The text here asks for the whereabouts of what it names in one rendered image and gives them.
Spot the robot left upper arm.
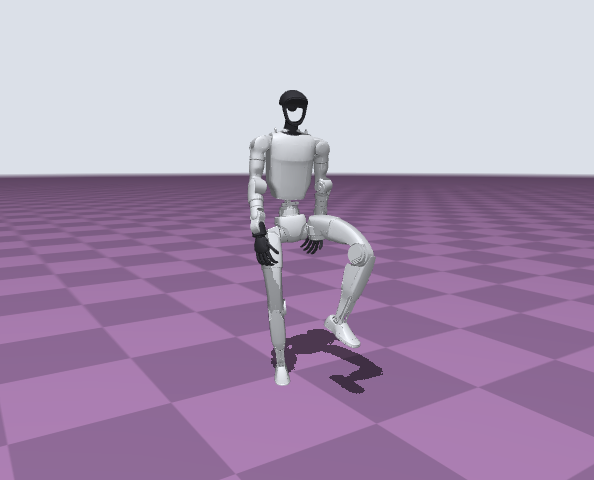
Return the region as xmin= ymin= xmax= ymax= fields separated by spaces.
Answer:
xmin=313 ymin=137 xmax=333 ymax=194

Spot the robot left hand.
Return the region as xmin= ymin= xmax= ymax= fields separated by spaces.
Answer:
xmin=300 ymin=237 xmax=323 ymax=254

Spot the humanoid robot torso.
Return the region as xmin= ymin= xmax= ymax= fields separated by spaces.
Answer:
xmin=265 ymin=128 xmax=316 ymax=243

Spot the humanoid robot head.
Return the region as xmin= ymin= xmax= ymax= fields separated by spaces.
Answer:
xmin=279 ymin=90 xmax=308 ymax=136

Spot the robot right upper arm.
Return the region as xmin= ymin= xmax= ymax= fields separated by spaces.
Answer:
xmin=249 ymin=135 xmax=272 ymax=195

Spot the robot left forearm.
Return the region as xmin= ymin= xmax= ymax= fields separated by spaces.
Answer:
xmin=314 ymin=190 xmax=331 ymax=215

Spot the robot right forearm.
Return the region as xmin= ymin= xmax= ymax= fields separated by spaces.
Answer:
xmin=247 ymin=179 xmax=265 ymax=234

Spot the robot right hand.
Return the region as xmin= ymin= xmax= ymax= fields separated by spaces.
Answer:
xmin=252 ymin=221 xmax=279 ymax=266

